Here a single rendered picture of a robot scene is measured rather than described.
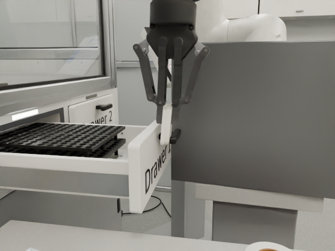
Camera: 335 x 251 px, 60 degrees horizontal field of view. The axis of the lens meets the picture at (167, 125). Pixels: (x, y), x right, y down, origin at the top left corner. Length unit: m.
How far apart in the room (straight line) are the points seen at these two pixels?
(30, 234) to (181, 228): 1.22
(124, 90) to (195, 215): 1.14
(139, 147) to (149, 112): 1.88
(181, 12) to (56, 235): 0.41
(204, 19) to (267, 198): 0.50
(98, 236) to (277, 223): 0.44
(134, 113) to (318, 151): 1.81
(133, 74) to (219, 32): 1.50
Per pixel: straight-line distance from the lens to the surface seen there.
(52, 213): 0.79
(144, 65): 0.50
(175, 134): 0.53
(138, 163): 0.42
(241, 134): 0.66
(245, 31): 0.85
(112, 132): 0.61
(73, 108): 0.80
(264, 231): 0.80
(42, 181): 0.52
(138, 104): 2.31
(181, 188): 1.59
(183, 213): 1.65
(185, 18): 0.47
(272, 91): 0.64
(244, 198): 0.71
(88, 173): 0.47
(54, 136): 0.61
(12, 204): 0.66
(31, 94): 0.67
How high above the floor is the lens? 1.04
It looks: 12 degrees down
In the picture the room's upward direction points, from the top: straight up
